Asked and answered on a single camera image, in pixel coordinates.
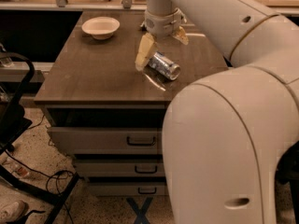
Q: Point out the white sneaker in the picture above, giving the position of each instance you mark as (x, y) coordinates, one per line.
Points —
(12, 212)

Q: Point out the black chair left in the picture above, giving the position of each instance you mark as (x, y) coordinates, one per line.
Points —
(12, 125)

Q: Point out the bottom grey drawer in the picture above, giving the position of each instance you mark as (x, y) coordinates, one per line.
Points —
(127, 186)

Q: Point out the grey drawer cabinet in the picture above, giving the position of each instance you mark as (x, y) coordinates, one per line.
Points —
(101, 74)

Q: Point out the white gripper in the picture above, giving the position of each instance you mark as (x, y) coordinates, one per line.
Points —
(163, 24)

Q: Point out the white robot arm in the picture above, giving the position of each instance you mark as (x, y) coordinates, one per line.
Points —
(223, 135)

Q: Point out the blue silver redbull can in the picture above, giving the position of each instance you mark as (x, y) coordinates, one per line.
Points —
(164, 66)

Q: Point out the black office chair right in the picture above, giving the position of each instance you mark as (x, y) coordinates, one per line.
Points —
(288, 172)

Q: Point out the grey drawer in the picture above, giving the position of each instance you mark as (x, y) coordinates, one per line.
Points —
(127, 186)
(108, 131)
(120, 166)

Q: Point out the white paper bowl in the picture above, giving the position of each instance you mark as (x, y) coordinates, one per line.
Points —
(100, 28)

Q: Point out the top grey drawer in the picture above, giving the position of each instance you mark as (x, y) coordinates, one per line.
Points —
(108, 131)

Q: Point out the middle grey drawer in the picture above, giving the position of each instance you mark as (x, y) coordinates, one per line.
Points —
(120, 166)

